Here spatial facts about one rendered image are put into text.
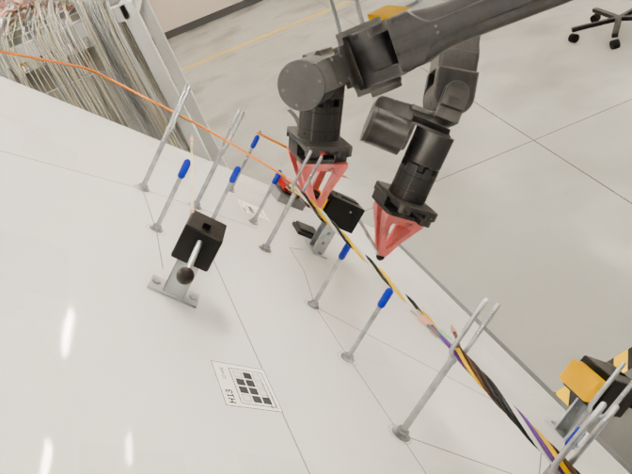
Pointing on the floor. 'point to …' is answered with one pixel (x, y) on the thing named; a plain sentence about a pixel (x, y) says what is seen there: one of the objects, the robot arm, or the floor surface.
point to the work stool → (603, 23)
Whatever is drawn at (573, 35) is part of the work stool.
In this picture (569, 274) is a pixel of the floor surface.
